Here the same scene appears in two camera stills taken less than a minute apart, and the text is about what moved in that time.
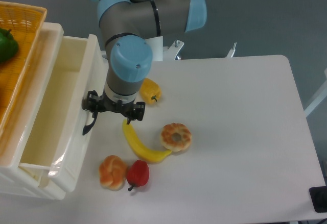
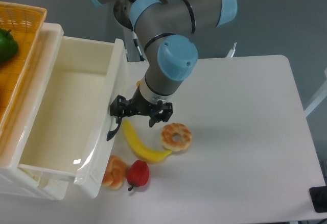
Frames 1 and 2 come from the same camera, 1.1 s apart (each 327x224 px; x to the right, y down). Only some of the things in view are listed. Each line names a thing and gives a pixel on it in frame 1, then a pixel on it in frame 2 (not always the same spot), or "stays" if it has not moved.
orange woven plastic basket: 21,25 stays
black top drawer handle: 88,127 to 111,134
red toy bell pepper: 138,174 stays
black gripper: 93,102 to 138,104
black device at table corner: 319,197 stays
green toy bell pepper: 8,46 stays
